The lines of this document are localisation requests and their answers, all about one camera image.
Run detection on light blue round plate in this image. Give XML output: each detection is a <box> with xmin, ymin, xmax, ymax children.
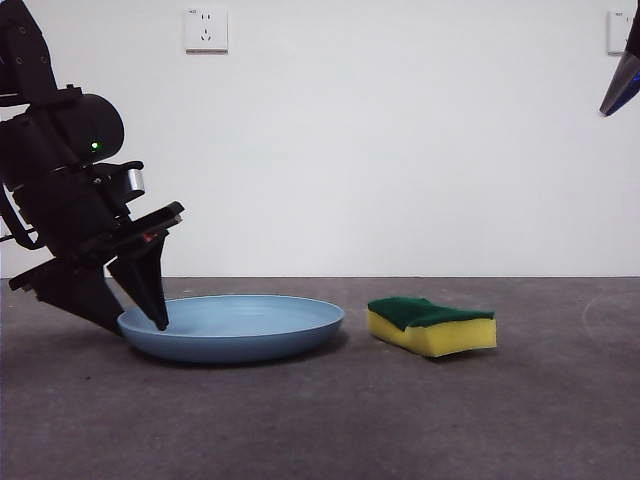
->
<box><xmin>116</xmin><ymin>293</ymin><xmax>346</xmax><ymax>365</ymax></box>

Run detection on yellow sponge with green pad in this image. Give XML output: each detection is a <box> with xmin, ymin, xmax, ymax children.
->
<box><xmin>367</xmin><ymin>296</ymin><xmax>498</xmax><ymax>359</ymax></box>

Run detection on white wall socket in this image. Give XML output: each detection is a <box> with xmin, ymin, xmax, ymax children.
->
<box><xmin>606</xmin><ymin>10</ymin><xmax>633</xmax><ymax>57</ymax></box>
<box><xmin>184</xmin><ymin>6</ymin><xmax>230</xmax><ymax>56</ymax></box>

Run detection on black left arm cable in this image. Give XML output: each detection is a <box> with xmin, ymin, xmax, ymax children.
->
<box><xmin>0</xmin><ymin>183</ymin><xmax>42</xmax><ymax>252</ymax></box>

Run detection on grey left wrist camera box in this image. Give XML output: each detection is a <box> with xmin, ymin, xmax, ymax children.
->
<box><xmin>92</xmin><ymin>159</ymin><xmax>147</xmax><ymax>204</ymax></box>

